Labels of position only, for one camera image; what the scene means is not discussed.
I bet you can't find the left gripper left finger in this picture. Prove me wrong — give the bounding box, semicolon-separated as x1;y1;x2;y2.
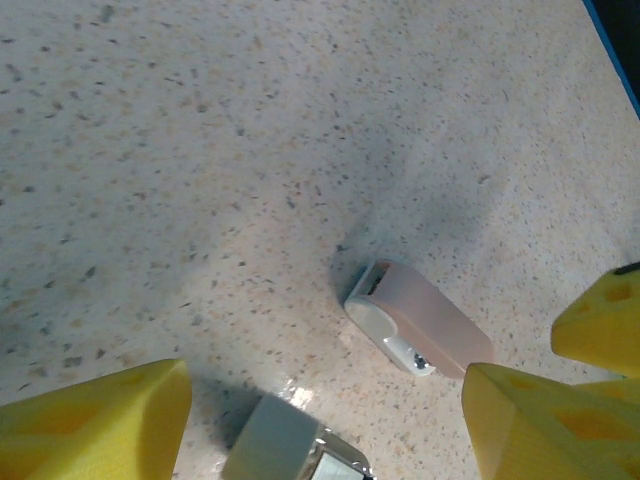
0;358;194;480

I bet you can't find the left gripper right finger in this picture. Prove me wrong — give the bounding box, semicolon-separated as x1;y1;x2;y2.
461;362;640;480

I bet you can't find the pink mini stapler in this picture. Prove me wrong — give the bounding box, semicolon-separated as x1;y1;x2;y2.
342;258;496;380

